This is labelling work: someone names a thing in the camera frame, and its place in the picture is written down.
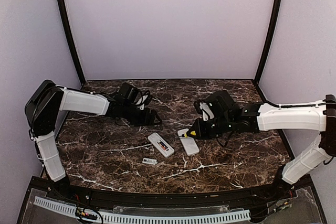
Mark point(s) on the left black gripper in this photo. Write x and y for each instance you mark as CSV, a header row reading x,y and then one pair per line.
x,y
146,121

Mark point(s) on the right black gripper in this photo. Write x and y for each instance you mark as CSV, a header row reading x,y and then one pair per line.
x,y
197,126

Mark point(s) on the yellow handled screwdriver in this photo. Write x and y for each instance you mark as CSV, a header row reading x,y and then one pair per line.
x,y
186,133

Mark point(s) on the white remote with display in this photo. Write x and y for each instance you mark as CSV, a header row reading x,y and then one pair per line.
x,y
154,138

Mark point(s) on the white battery compartment cover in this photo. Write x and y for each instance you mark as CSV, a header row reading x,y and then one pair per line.
x,y
149,161

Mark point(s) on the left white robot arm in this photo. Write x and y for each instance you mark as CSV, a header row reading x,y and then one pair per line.
x,y
43,108

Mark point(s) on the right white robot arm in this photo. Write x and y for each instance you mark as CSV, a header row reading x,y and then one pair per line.
x,y
221,114

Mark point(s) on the white centre remote control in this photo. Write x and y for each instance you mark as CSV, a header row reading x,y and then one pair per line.
x,y
188,143

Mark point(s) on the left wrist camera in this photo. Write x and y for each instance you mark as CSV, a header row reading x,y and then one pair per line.
x,y
144,100

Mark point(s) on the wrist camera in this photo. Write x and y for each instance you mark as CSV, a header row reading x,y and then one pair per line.
x,y
202,108
144,100

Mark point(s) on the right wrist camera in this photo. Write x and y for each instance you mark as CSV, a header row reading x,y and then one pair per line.
x,y
202,108

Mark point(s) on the black front table rail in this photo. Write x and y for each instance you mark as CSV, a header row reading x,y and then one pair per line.
x,y
256,197

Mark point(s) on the white slotted cable duct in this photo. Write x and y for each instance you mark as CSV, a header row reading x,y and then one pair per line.
x,y
120,214

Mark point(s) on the left black frame post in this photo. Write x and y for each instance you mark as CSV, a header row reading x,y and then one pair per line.
x,y
70,41

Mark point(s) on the black frame post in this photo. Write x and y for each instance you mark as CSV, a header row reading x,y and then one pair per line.
x,y
268,41
70,41

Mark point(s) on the right black frame post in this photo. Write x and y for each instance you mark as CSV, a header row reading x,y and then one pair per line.
x,y
268,41

